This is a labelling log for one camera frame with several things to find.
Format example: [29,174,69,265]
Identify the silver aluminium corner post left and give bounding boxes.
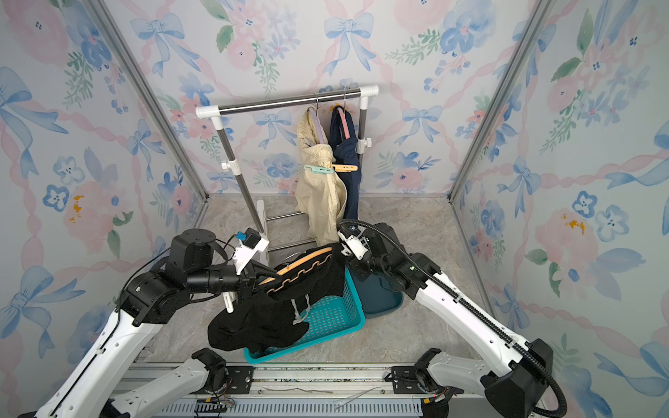
[83,0,209,201]

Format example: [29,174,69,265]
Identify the teal perforated plastic basket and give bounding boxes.
[243,268,366,365]

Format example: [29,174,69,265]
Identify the mint green clothespin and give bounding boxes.
[304,165,335,175]

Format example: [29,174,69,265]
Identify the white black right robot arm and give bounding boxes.
[338,219,568,417]

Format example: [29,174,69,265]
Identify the black corrugated cable conduit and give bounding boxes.
[338,218,569,417]

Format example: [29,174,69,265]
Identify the dark teal plastic bin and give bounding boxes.
[347,268,404,319]

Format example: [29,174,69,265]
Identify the beige shorts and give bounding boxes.
[294,109,347,246]

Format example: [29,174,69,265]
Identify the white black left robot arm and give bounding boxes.
[32,228,268,417]

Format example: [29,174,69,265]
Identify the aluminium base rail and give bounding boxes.
[98,359,539,418]

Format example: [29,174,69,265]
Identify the black shorts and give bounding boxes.
[207,244,345,355]

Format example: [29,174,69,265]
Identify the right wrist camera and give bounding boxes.
[338,232,369,261]

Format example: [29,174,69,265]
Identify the pink clothes hanger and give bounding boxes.
[338,89,351,140]

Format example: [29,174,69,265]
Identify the white metal clothes rack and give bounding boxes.
[193,85,379,235]

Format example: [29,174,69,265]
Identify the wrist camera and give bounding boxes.
[232,228,269,275]
[338,232,369,261]

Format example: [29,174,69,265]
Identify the navy blue shorts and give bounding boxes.
[329,106,362,219]

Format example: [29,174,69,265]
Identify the orange clothespin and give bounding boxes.
[332,164,359,172]

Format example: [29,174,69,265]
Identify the orange clothes hanger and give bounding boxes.
[259,247,334,295]

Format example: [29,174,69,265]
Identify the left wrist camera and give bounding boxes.
[232,228,269,275]

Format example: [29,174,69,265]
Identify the lilac clothes hanger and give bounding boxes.
[308,95,327,144]

